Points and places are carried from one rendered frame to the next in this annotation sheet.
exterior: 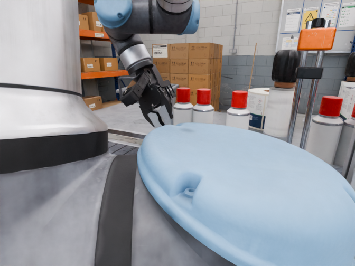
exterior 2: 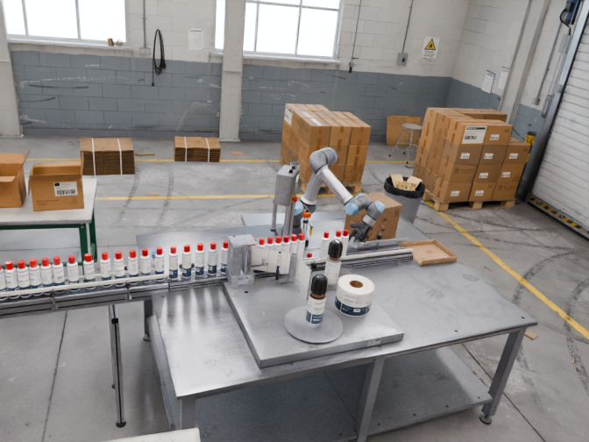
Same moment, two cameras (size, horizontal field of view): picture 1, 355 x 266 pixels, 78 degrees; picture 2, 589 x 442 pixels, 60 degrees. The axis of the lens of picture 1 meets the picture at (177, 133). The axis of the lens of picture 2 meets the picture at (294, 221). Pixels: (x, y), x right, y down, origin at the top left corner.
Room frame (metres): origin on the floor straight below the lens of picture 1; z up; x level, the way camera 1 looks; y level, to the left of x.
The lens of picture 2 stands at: (2.12, -2.46, 2.49)
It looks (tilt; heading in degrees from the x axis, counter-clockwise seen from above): 26 degrees down; 129
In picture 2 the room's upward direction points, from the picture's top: 7 degrees clockwise
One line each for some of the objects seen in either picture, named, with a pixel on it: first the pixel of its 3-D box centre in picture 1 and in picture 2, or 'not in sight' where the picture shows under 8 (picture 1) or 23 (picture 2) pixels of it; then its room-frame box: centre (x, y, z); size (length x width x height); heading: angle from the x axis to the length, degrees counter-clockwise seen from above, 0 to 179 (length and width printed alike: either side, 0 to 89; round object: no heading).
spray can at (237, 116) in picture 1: (235, 135); (324, 245); (0.48, -0.14, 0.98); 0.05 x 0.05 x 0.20
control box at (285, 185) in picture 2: not in sight; (287, 185); (0.29, -0.34, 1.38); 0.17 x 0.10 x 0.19; 119
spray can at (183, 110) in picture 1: (183, 127); (344, 244); (0.54, -0.01, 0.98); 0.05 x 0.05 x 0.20
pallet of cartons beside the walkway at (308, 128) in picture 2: not in sight; (322, 146); (-1.95, 2.90, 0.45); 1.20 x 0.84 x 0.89; 150
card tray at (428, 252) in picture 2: not in sight; (428, 252); (0.85, 0.61, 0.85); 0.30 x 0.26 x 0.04; 64
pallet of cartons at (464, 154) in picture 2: not in sight; (469, 158); (-0.32, 4.00, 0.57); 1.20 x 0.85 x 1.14; 60
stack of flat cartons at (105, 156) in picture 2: not in sight; (107, 156); (-3.73, 0.70, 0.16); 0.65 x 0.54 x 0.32; 63
